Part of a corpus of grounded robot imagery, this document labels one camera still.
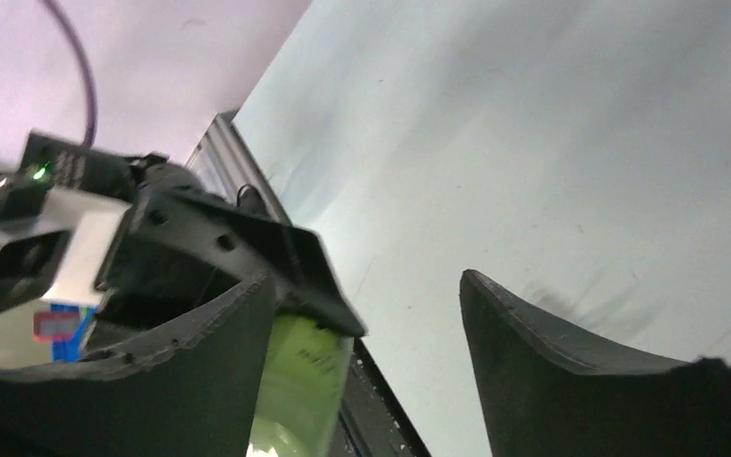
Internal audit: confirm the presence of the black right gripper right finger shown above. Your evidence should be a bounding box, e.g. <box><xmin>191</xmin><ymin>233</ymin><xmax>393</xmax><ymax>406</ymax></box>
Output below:
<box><xmin>460</xmin><ymin>269</ymin><xmax>731</xmax><ymax>456</ymax></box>

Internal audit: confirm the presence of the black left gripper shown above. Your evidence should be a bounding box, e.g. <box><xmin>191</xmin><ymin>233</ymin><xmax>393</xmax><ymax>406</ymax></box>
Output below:
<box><xmin>83</xmin><ymin>189</ymin><xmax>366</xmax><ymax>353</ymax></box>

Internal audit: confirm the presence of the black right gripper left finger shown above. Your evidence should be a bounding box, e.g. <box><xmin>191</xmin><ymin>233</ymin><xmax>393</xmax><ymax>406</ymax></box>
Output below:
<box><xmin>0</xmin><ymin>274</ymin><xmax>275</xmax><ymax>456</ymax></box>

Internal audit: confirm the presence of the green lidded black jar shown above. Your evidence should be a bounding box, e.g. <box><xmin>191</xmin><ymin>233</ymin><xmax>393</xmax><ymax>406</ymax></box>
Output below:
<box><xmin>247</xmin><ymin>314</ymin><xmax>353</xmax><ymax>457</ymax></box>

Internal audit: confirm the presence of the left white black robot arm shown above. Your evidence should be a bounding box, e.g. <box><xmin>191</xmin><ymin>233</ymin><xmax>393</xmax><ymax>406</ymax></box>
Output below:
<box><xmin>0</xmin><ymin>132</ymin><xmax>366</xmax><ymax>338</ymax></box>

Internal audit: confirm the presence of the blue storage bin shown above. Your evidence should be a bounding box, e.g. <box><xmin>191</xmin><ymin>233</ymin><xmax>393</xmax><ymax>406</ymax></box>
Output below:
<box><xmin>49</xmin><ymin>304</ymin><xmax>97</xmax><ymax>365</ymax></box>

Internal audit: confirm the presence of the red framed small box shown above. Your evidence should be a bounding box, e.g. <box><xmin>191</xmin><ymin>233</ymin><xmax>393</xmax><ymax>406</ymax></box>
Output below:
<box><xmin>32</xmin><ymin>311</ymin><xmax>82</xmax><ymax>343</ymax></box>

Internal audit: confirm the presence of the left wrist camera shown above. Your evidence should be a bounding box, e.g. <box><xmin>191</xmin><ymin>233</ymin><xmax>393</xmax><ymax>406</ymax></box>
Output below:
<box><xmin>0</xmin><ymin>188</ymin><xmax>130</xmax><ymax>313</ymax></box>

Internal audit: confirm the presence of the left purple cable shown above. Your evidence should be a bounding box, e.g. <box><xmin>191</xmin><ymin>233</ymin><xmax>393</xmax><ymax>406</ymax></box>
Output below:
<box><xmin>40</xmin><ymin>0</ymin><xmax>99</xmax><ymax>149</ymax></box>

